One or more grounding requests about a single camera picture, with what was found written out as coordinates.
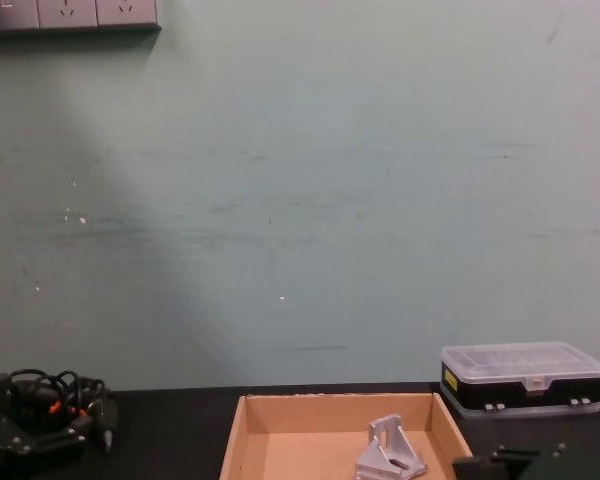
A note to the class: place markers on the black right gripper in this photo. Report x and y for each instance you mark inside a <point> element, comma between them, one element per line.
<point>580,470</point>

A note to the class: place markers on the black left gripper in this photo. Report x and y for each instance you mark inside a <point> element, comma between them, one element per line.
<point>25,467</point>

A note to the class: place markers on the clear plastic case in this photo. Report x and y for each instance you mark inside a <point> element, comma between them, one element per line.
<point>520,365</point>

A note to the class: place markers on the black table cloth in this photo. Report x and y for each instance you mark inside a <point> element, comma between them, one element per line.
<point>180,435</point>

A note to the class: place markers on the shallow brown cardboard tray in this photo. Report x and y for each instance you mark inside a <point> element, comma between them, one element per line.
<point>305,450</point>

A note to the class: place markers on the silver metal corner bracket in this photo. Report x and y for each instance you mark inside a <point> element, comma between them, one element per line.
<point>385,440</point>

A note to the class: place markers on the grey wall socket panel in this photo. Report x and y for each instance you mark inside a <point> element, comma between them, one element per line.
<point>67,12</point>

